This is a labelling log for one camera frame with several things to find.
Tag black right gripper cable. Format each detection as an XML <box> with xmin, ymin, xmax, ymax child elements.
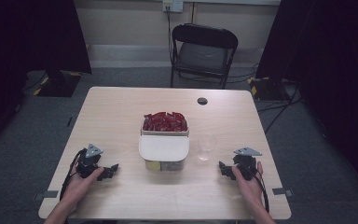
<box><xmin>244</xmin><ymin>163</ymin><xmax>270</xmax><ymax>215</ymax></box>

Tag person's left hand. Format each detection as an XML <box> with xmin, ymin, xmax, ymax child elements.
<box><xmin>62</xmin><ymin>163</ymin><xmax>105</xmax><ymax>206</ymax></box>

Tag white wall outlet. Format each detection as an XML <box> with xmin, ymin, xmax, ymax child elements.
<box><xmin>162</xmin><ymin>0</ymin><xmax>185</xmax><ymax>14</ymax></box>

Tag clear glass cup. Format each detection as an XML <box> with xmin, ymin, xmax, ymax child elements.
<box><xmin>197</xmin><ymin>133</ymin><xmax>219</xmax><ymax>162</ymax></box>

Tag black folding chair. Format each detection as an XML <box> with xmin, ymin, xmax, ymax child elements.
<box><xmin>170</xmin><ymin>22</ymin><xmax>240</xmax><ymax>90</ymax></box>

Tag clear plastic storage box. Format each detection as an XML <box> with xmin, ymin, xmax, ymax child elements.
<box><xmin>139</xmin><ymin>111</ymin><xmax>191</xmax><ymax>173</ymax></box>

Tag black stand base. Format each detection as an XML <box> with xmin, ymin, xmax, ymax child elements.
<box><xmin>33</xmin><ymin>70</ymin><xmax>83</xmax><ymax>98</ymax></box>
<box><xmin>247</xmin><ymin>76</ymin><xmax>289</xmax><ymax>102</ymax></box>

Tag white storage box lid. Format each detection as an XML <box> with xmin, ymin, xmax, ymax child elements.
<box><xmin>138</xmin><ymin>134</ymin><xmax>191</xmax><ymax>162</ymax></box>

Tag person's right hand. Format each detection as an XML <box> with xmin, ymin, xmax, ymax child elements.
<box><xmin>231</xmin><ymin>160</ymin><xmax>265</xmax><ymax>205</ymax></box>

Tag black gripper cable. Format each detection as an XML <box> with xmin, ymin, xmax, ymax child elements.
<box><xmin>244</xmin><ymin>163</ymin><xmax>270</xmax><ymax>215</ymax></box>
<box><xmin>59</xmin><ymin>148</ymin><xmax>89</xmax><ymax>201</ymax></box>

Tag dark curtain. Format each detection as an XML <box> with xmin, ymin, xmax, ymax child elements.
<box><xmin>0</xmin><ymin>0</ymin><xmax>93</xmax><ymax>157</ymax></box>
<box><xmin>255</xmin><ymin>0</ymin><xmax>358</xmax><ymax>200</ymax></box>

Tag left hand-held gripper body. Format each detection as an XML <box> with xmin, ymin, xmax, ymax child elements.
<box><xmin>76</xmin><ymin>143</ymin><xmax>104</xmax><ymax>179</ymax></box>

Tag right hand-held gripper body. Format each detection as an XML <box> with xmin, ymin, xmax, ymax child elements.
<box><xmin>232</xmin><ymin>147</ymin><xmax>263</xmax><ymax>182</ymax></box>

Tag pile of red packets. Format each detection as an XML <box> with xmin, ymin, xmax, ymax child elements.
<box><xmin>142</xmin><ymin>111</ymin><xmax>188</xmax><ymax>133</ymax></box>

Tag black floor cables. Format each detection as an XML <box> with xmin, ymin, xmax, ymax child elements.
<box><xmin>256</xmin><ymin>84</ymin><xmax>304</xmax><ymax>135</ymax></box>

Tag grey tape strip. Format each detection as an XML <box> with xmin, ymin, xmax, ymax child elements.
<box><xmin>34</xmin><ymin>189</ymin><xmax>60</xmax><ymax>201</ymax></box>
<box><xmin>271</xmin><ymin>187</ymin><xmax>295</xmax><ymax>198</ymax></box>

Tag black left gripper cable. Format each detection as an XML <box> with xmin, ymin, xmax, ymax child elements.
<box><xmin>59</xmin><ymin>148</ymin><xmax>89</xmax><ymax>201</ymax></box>

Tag black wall power cable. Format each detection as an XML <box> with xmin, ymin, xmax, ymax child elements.
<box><xmin>166</xmin><ymin>5</ymin><xmax>174</xmax><ymax>64</ymax></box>

